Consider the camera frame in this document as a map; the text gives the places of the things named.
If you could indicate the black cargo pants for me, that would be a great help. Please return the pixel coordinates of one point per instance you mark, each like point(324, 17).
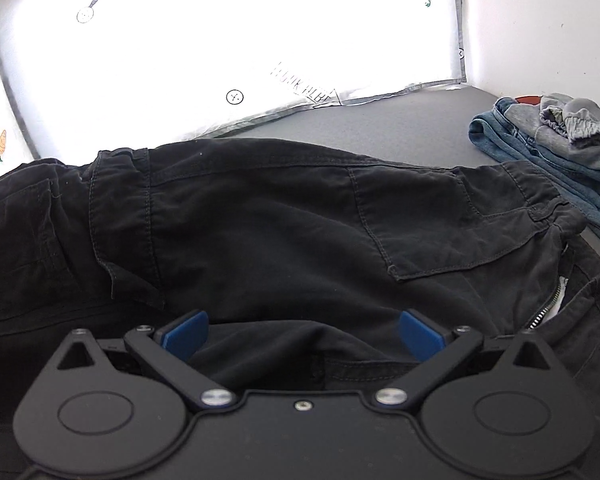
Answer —
point(260, 230)

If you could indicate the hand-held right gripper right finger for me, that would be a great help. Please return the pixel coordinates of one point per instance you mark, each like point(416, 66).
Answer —
point(418, 336)

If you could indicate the red object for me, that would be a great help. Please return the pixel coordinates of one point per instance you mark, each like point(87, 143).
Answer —
point(529, 98)

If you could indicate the grey garment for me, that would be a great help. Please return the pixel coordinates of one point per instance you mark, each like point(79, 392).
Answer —
point(575, 125)

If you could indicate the white printed blanket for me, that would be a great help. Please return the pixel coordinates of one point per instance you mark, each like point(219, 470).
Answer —
point(190, 50)

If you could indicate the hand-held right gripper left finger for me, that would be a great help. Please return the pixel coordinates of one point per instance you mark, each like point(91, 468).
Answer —
point(186, 335)

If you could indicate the blue jeans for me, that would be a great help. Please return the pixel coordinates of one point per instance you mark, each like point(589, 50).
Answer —
point(520, 150)

